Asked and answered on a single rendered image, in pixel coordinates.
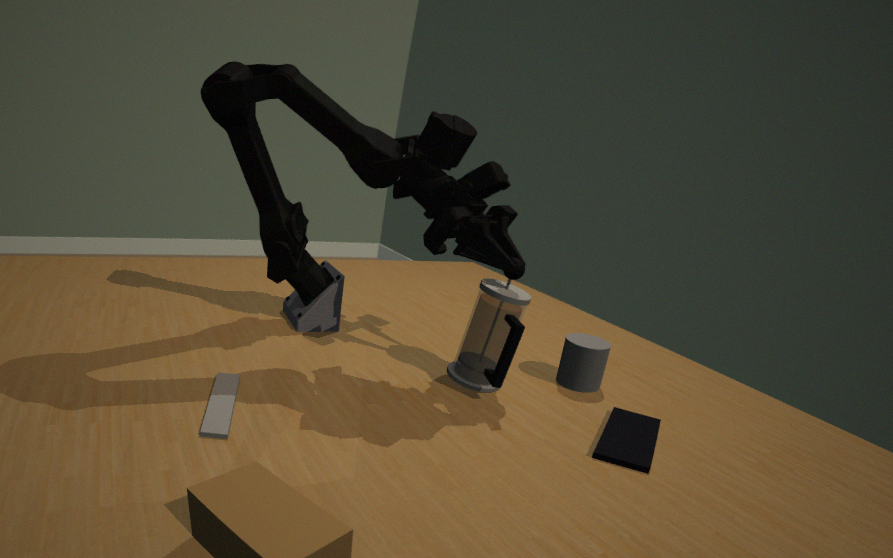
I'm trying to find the french press coffee maker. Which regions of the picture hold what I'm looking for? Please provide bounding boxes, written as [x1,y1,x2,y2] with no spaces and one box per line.
[447,257,532,393]

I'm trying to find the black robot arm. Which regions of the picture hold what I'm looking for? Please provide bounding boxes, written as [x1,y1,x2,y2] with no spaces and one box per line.
[200,61,511,306]

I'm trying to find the tan rectangular box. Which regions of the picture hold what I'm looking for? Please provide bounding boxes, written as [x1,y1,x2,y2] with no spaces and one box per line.
[187,461,354,558]

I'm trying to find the dark grey cylinder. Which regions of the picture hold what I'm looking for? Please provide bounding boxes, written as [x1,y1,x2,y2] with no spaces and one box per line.
[556,333,611,393]

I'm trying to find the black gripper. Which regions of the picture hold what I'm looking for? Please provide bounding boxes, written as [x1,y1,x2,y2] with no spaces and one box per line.
[423,178,525,273]

